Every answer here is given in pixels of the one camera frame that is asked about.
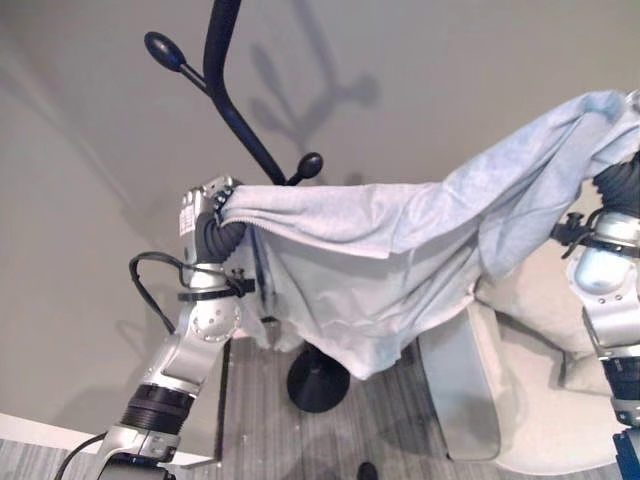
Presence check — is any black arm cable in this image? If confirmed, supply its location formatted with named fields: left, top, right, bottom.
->
left=58, top=431, right=110, bottom=480

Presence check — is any light grey sofa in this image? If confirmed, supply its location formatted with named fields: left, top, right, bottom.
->
left=417, top=244, right=640, bottom=476

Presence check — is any light grey garment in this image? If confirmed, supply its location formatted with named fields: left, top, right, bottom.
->
left=219, top=88, right=640, bottom=382

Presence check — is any black coat rack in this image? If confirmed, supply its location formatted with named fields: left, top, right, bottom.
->
left=143, top=0, right=351, bottom=414

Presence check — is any white skirting board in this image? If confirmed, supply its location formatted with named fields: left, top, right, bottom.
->
left=0, top=411, right=224, bottom=471

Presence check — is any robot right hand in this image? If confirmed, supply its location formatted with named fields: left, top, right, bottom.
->
left=594, top=89, right=640, bottom=219

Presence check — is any light grey sofa cushion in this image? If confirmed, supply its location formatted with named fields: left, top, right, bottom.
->
left=474, top=259, right=614, bottom=391

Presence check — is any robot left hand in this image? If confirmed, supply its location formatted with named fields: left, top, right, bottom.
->
left=177, top=174, right=249, bottom=265

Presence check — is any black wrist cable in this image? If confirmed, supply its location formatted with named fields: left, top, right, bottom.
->
left=128, top=251, right=201, bottom=336

